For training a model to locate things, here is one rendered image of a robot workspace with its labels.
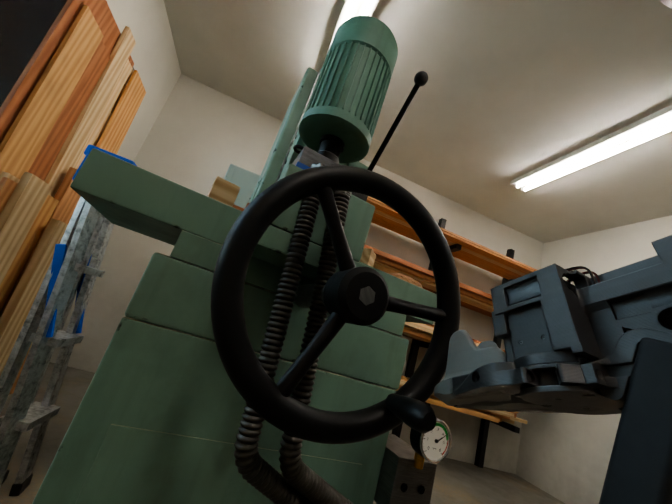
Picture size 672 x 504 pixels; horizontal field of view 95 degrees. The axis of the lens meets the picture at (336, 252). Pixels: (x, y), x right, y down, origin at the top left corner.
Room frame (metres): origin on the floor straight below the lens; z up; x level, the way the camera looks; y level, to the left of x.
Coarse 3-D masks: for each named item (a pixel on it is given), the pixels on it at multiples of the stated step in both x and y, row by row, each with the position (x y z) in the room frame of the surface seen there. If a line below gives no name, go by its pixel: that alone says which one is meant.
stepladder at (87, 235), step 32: (128, 160) 1.08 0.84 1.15; (96, 224) 1.20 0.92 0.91; (64, 256) 1.06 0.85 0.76; (96, 256) 1.20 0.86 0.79; (64, 288) 1.07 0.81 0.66; (32, 320) 1.05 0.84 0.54; (64, 320) 1.23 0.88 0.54; (32, 352) 1.05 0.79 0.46; (64, 352) 1.22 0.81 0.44; (0, 384) 1.05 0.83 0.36; (32, 384) 1.09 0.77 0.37; (32, 416) 1.14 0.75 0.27; (0, 448) 1.06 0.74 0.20; (32, 448) 1.23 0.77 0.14; (0, 480) 1.11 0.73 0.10
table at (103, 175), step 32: (96, 160) 0.38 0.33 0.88; (96, 192) 0.39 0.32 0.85; (128, 192) 0.40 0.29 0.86; (160, 192) 0.41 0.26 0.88; (192, 192) 0.42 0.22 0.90; (128, 224) 0.52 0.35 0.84; (160, 224) 0.43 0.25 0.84; (192, 224) 0.43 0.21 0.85; (224, 224) 0.44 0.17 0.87; (256, 256) 0.45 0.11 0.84; (320, 256) 0.40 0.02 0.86; (416, 288) 0.57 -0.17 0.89; (416, 320) 0.59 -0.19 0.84
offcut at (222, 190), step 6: (216, 180) 0.44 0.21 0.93; (222, 180) 0.44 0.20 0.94; (216, 186) 0.44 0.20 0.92; (222, 186) 0.44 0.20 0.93; (228, 186) 0.45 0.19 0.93; (234, 186) 0.45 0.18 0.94; (210, 192) 0.44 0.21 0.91; (216, 192) 0.44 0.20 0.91; (222, 192) 0.45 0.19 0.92; (228, 192) 0.45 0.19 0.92; (234, 192) 0.45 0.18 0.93; (216, 198) 0.44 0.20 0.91; (222, 198) 0.45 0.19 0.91; (228, 198) 0.45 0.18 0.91; (234, 198) 0.46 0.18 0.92; (228, 204) 0.45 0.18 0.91
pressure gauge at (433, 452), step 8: (440, 424) 0.53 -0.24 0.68; (416, 432) 0.53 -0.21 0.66; (432, 432) 0.52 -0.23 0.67; (440, 432) 0.53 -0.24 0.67; (448, 432) 0.54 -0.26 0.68; (416, 440) 0.53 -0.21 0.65; (424, 440) 0.52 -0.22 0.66; (432, 440) 0.53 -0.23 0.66; (440, 440) 0.53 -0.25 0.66; (448, 440) 0.54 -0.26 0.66; (416, 448) 0.53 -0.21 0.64; (424, 448) 0.52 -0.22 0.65; (432, 448) 0.53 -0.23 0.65; (440, 448) 0.53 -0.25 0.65; (448, 448) 0.54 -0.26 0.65; (416, 456) 0.55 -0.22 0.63; (424, 456) 0.52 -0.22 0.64; (432, 456) 0.53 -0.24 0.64; (440, 456) 0.53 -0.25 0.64; (416, 464) 0.55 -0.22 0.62
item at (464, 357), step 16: (464, 336) 0.27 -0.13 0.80; (448, 352) 0.29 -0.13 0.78; (464, 352) 0.27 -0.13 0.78; (480, 352) 0.25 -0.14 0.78; (496, 352) 0.24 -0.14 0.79; (448, 368) 0.29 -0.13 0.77; (464, 368) 0.27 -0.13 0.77; (448, 384) 0.27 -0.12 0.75; (448, 400) 0.28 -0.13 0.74; (464, 400) 0.27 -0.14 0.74; (480, 400) 0.26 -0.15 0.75; (496, 400) 0.25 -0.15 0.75
